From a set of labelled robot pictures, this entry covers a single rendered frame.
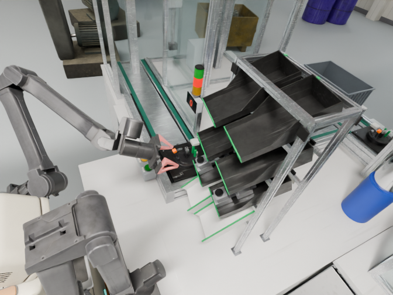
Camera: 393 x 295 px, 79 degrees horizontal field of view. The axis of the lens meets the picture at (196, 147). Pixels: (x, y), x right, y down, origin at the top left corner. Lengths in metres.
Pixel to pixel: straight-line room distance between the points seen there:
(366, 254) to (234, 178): 0.93
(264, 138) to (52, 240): 0.54
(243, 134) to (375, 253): 1.07
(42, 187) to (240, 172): 0.66
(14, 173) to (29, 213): 2.06
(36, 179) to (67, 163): 1.81
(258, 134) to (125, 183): 0.89
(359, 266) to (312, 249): 0.23
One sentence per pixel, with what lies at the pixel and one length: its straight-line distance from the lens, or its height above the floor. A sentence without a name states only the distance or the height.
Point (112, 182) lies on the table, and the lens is 1.42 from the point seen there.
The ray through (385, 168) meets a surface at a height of 1.22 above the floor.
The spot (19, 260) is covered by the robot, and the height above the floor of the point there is 1.35.
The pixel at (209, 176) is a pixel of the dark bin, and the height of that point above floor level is 1.21.
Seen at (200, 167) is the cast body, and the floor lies 1.24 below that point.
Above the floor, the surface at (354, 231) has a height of 0.86.
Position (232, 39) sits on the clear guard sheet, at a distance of 2.64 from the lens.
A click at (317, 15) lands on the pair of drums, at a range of 7.85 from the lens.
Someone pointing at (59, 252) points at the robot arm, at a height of 1.62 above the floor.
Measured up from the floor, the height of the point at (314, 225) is 0.86.
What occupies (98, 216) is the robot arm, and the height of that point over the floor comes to 1.62.
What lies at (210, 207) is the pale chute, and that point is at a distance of 1.10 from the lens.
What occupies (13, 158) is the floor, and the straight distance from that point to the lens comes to 3.01.
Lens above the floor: 1.99
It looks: 46 degrees down
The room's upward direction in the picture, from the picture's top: 9 degrees clockwise
